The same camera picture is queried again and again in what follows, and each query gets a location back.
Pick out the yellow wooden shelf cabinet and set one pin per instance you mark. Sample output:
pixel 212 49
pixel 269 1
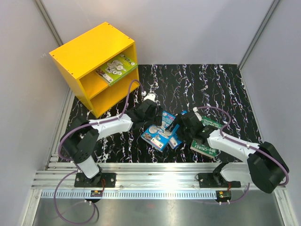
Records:
pixel 78 60

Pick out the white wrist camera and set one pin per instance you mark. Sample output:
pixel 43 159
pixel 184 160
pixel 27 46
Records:
pixel 148 96
pixel 198 116

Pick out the blue comic paperback book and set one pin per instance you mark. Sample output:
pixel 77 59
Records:
pixel 156 136

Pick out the lime green comic paperback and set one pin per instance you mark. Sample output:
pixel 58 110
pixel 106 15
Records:
pixel 116 68

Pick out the green Storey Treehouse book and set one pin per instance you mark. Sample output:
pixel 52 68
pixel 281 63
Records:
pixel 203 147

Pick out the white slotted cable duct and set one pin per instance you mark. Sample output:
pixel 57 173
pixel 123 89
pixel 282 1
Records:
pixel 130 194

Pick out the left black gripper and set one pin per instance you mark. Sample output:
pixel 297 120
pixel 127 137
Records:
pixel 156 120

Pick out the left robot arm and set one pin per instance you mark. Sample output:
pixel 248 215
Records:
pixel 80 141

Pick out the blue paperback with round badge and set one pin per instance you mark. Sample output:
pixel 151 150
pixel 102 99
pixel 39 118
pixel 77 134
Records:
pixel 174 141

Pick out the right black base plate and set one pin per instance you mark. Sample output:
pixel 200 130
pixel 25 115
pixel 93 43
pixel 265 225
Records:
pixel 215 180

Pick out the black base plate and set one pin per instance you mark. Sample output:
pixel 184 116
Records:
pixel 215 180
pixel 108 180

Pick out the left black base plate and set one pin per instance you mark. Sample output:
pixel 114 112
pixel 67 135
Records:
pixel 108 180

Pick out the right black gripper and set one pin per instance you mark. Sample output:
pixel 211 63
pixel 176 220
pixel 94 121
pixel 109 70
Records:
pixel 178 120

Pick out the aluminium mounting rail frame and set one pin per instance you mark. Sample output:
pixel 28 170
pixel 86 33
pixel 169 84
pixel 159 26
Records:
pixel 136 176

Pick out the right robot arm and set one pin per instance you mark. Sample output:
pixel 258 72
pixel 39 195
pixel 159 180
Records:
pixel 261 164

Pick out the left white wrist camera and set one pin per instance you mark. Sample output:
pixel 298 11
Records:
pixel 148 96

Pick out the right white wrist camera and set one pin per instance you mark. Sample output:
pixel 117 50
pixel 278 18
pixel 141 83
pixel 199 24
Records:
pixel 198 116

